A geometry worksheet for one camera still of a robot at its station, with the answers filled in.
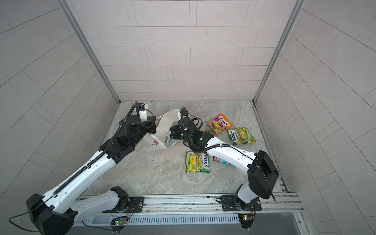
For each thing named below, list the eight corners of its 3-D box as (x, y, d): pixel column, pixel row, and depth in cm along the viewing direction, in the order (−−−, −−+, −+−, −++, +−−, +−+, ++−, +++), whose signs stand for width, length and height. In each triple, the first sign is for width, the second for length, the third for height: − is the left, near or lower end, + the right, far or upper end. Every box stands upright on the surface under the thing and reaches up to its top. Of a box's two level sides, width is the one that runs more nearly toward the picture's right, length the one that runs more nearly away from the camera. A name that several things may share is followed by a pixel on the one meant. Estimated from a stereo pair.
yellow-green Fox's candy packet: (232, 146, 93) (233, 143, 91) (227, 131, 100) (227, 129, 98) (253, 142, 95) (255, 140, 92) (246, 128, 102) (248, 126, 99)
